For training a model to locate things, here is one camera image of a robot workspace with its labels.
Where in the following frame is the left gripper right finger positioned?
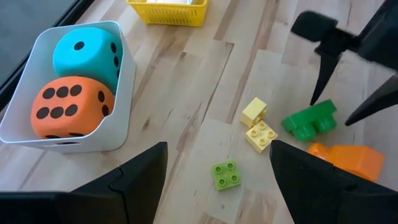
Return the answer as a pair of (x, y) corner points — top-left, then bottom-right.
(269, 139), (398, 224)

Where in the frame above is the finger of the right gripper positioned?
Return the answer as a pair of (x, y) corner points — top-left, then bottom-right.
(344, 74), (398, 127)
(290, 11), (359, 107)

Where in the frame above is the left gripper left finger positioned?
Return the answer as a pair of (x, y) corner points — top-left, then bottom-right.
(0, 141), (169, 224)

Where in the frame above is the orange foam die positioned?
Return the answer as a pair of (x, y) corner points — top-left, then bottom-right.
(30, 76), (116, 140)

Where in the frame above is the teal foam die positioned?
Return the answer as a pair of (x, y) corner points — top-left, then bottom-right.
(52, 27), (124, 95)

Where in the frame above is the orange block with stud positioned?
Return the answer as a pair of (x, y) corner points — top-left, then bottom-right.
(307, 142), (386, 182)

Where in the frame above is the green two-stud block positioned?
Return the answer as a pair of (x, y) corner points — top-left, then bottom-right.
(280, 99), (338, 142)

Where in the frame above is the white plastic bin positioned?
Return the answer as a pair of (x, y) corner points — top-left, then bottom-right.
(0, 20), (137, 154)

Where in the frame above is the pale yellow duplo brick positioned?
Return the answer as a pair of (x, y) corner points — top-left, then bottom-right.
(244, 119), (279, 154)
(240, 96), (268, 129)

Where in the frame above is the lime green duplo brick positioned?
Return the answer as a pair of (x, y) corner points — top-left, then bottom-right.
(211, 159), (243, 192)

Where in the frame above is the yellow plastic basket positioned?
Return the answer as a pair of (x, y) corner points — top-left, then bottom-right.
(126, 0), (210, 28)

